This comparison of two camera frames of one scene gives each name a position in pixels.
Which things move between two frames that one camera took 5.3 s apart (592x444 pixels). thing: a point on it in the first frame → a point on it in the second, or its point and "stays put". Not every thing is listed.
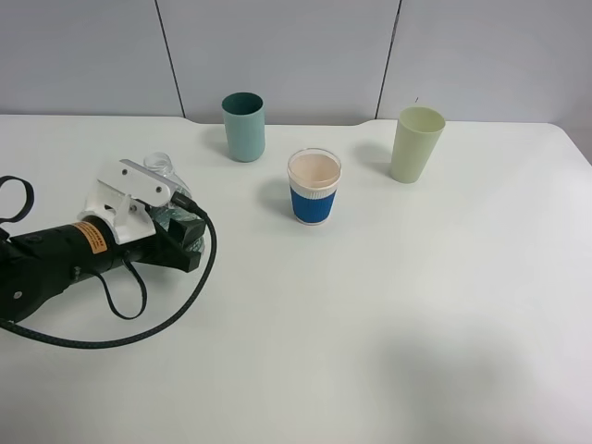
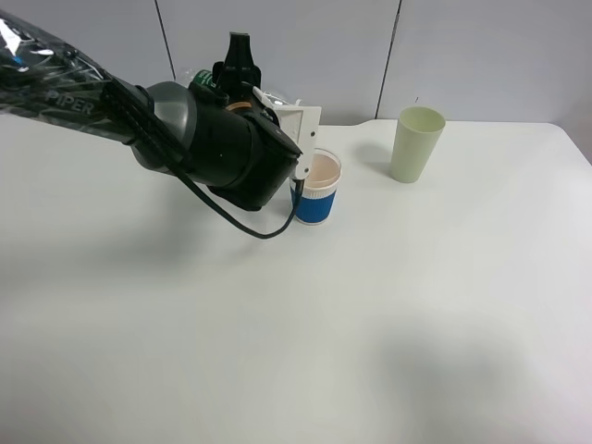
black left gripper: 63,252 → 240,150
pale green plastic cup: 418,132 stays put
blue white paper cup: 314,176 stays put
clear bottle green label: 160,164 → 205,77
